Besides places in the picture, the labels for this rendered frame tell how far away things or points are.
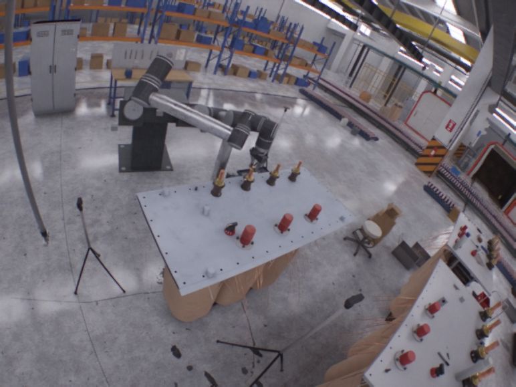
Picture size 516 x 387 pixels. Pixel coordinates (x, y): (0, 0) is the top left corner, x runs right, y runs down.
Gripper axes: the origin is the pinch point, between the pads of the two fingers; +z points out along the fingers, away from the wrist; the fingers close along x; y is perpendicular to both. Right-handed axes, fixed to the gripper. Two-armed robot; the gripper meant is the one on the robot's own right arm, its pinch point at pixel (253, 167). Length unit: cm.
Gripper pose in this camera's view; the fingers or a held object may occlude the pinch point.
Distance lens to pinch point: 189.3
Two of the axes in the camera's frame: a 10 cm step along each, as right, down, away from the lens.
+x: -6.2, -6.4, 4.6
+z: -3.3, 7.4, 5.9
